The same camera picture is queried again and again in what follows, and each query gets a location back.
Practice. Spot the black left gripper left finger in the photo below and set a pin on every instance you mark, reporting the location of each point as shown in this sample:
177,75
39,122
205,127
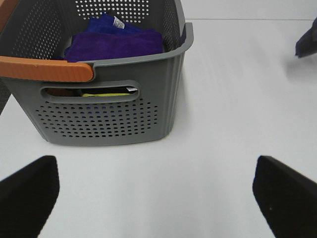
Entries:
27,198

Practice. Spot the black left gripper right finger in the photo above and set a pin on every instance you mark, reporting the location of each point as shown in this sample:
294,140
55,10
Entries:
286,198

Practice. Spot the yellow towel in basket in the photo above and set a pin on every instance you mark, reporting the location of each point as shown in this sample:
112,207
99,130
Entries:
104,94

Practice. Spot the grey perforated plastic basket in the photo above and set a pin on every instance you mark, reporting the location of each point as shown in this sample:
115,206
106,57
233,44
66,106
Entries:
62,116

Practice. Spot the dark navy folded towel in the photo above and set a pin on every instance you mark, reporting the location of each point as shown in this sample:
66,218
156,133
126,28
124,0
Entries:
307,44

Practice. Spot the purple folded towel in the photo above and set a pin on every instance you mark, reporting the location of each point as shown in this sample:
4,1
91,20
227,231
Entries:
101,46

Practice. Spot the blue towel with white label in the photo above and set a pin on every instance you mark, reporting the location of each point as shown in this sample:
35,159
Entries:
111,25

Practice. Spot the orange basket handle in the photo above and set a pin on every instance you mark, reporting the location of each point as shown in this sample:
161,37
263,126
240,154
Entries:
33,34

